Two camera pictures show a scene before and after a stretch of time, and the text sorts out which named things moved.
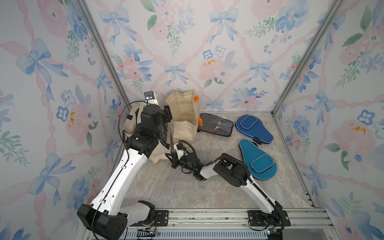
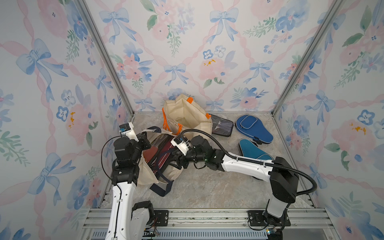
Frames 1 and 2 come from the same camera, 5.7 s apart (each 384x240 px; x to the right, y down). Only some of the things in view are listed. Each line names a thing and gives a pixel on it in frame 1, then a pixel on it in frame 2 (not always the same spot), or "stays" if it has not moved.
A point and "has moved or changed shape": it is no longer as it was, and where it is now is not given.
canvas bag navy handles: x=133 y=118 to x=160 y=185
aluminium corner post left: x=85 y=12 stays
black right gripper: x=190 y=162 to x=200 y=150
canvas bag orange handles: x=185 y=116 has moved or changed shape
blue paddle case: x=252 y=127 stays
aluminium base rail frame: x=314 y=224 stays
